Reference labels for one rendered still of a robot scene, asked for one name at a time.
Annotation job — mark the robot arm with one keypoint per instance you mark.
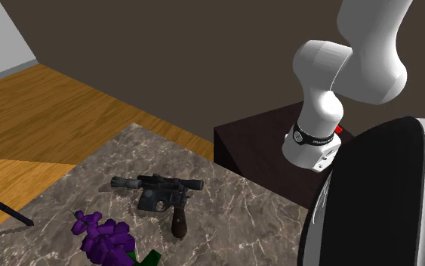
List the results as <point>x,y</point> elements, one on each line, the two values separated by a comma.
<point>366,55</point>

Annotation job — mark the dark robot stand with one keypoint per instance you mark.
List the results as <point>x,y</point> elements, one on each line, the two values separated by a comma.
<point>256,147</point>

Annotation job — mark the black toy blaster pistol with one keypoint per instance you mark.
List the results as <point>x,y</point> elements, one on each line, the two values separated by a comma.
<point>158,197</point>

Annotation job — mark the purple flower with green stem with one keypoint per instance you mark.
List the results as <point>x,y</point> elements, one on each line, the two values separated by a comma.
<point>103,239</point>

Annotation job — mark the black pen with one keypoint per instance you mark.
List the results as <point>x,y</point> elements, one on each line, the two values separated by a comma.
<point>6,209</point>

